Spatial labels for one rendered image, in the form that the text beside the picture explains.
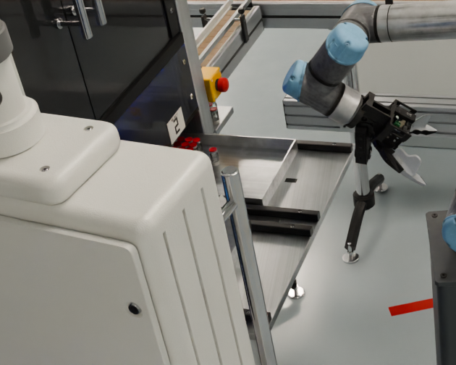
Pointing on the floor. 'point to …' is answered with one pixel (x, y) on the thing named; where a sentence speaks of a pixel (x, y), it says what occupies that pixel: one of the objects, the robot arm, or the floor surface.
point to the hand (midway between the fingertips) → (429, 159)
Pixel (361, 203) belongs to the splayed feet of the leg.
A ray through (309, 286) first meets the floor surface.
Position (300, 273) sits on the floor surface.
